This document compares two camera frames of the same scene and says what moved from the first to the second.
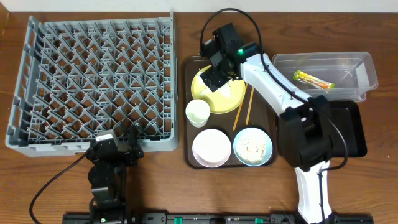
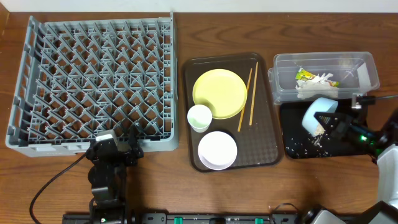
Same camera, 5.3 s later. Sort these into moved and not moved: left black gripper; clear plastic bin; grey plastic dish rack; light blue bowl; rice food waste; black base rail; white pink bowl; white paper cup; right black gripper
Moved: rice food waste; white pink bowl; white paper cup; light blue bowl; right black gripper
Not moved: clear plastic bin; black base rail; grey plastic dish rack; left black gripper
